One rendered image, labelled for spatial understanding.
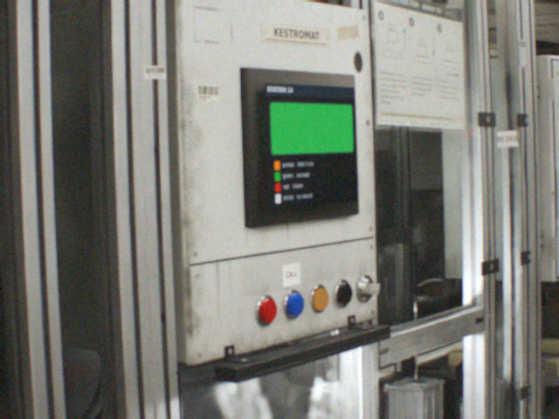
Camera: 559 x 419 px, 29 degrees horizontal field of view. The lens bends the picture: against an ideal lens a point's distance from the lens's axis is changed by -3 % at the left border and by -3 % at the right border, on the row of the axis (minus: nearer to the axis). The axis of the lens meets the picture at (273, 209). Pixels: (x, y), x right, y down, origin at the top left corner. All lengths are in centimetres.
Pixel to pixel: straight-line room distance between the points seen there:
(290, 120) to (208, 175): 16
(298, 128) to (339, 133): 10
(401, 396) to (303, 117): 88
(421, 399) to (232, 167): 93
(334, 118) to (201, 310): 35
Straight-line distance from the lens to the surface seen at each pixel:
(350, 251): 162
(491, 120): 205
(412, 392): 221
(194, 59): 135
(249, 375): 137
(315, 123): 151
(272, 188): 143
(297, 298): 150
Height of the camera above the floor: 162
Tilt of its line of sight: 3 degrees down
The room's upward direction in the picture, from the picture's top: 2 degrees counter-clockwise
